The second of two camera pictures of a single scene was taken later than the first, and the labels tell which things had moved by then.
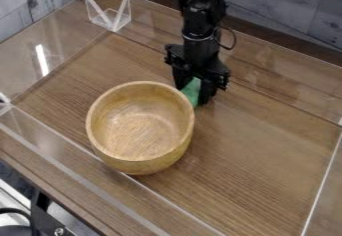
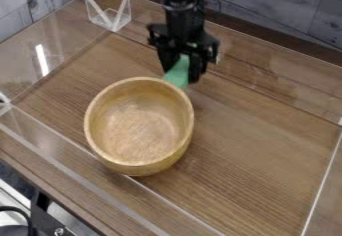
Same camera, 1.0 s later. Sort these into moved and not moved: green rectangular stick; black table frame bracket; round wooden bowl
Moved: green rectangular stick
Not moved: round wooden bowl; black table frame bracket
